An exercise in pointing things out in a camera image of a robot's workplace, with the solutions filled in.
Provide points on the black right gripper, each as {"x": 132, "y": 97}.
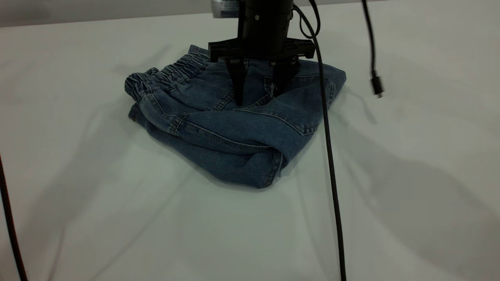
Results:
{"x": 265, "y": 35}

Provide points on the blue denim pants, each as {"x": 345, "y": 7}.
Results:
{"x": 234, "y": 125}

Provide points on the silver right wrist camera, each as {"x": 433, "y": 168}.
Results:
{"x": 225, "y": 8}

